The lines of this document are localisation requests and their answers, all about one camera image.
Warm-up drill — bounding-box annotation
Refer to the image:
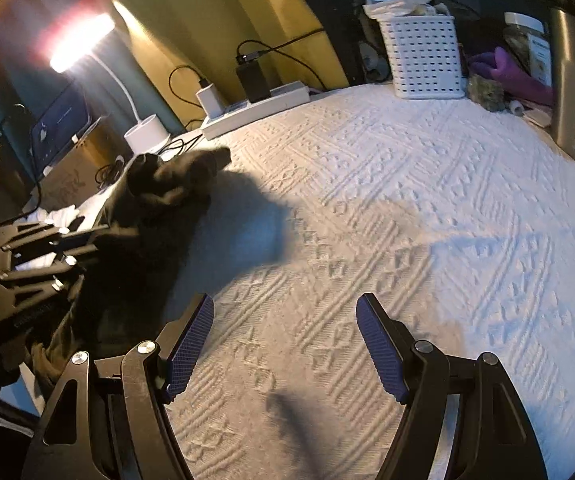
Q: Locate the black coiled cable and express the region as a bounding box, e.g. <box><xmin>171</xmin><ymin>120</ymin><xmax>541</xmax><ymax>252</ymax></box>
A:
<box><xmin>160</xmin><ymin>64</ymin><xmax>209</xmax><ymax>156</ymax></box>

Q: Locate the white plastic basket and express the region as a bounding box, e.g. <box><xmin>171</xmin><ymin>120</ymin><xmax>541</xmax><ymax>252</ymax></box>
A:
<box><xmin>362</xmin><ymin>0</ymin><xmax>469</xmax><ymax>100</ymax></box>

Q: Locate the black charger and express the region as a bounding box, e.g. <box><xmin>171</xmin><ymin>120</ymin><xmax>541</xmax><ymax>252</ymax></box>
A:
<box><xmin>236</xmin><ymin>62</ymin><xmax>273</xmax><ymax>104</ymax></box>

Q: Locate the purple cloth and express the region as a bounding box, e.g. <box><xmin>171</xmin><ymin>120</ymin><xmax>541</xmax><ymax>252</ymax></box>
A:
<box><xmin>467</xmin><ymin>47</ymin><xmax>555</xmax><ymax>108</ymax></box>

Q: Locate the white folded cloth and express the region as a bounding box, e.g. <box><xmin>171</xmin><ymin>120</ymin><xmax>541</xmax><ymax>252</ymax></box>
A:
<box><xmin>24</xmin><ymin>195</ymin><xmax>118</xmax><ymax>273</ymax></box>

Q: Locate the grey fuzzy lump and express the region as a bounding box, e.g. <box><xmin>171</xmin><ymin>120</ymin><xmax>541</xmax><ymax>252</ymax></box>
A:
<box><xmin>469</xmin><ymin>74</ymin><xmax>507</xmax><ymax>112</ymax></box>

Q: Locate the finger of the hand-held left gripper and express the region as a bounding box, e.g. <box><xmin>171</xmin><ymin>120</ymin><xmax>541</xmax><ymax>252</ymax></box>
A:
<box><xmin>0</xmin><ymin>221</ymin><xmax>99</xmax><ymax>261</ymax></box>
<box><xmin>0</xmin><ymin>259</ymin><xmax>90</xmax><ymax>328</ymax></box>

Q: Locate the dark brown printed t-shirt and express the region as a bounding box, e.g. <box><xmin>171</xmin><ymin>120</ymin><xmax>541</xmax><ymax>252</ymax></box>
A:
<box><xmin>27</xmin><ymin>146</ymin><xmax>233</xmax><ymax>401</ymax></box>

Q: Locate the black charger cable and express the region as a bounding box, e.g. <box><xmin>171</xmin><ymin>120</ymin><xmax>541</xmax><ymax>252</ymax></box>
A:
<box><xmin>237</xmin><ymin>27</ymin><xmax>329</xmax><ymax>64</ymax></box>

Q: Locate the black tablet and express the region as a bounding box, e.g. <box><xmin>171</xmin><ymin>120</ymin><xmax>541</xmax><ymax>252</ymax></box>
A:
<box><xmin>30</xmin><ymin>85</ymin><xmax>93</xmax><ymax>168</ymax></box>

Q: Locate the glass jar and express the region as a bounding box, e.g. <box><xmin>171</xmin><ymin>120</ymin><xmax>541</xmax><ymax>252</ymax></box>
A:
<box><xmin>502</xmin><ymin>11</ymin><xmax>554</xmax><ymax>87</ymax></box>

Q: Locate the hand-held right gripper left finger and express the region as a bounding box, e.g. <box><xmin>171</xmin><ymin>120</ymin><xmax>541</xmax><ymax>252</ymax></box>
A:
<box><xmin>20</xmin><ymin>293</ymin><xmax>215</xmax><ymax>480</ymax></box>

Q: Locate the small black cable bundle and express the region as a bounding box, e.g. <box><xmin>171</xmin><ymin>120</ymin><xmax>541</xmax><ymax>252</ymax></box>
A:
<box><xmin>94</xmin><ymin>157</ymin><xmax>128</xmax><ymax>186</ymax></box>

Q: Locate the white desk lamp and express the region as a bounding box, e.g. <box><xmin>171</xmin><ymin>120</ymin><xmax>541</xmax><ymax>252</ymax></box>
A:
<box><xmin>37</xmin><ymin>10</ymin><xmax>171</xmax><ymax>154</ymax></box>

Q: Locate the brown cardboard box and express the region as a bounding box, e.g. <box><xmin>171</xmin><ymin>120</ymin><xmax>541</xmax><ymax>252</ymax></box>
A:
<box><xmin>42</xmin><ymin>117</ymin><xmax>134</xmax><ymax>211</ymax></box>

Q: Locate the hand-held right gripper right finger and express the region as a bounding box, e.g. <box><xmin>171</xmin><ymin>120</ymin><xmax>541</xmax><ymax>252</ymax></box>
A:
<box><xmin>356</xmin><ymin>293</ymin><xmax>548</xmax><ymax>480</ymax></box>

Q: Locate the white charger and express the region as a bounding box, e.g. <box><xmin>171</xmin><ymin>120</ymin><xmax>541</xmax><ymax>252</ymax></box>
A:
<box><xmin>196</xmin><ymin>85</ymin><xmax>225</xmax><ymax>118</ymax></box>

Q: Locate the white textured bedspread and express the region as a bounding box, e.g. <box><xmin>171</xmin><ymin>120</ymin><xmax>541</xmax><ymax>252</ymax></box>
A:
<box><xmin>164</xmin><ymin>82</ymin><xmax>575</xmax><ymax>480</ymax></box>

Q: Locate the white power strip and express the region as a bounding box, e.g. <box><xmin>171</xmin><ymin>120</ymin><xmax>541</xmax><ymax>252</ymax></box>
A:
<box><xmin>201</xmin><ymin>82</ymin><xmax>311</xmax><ymax>141</ymax></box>

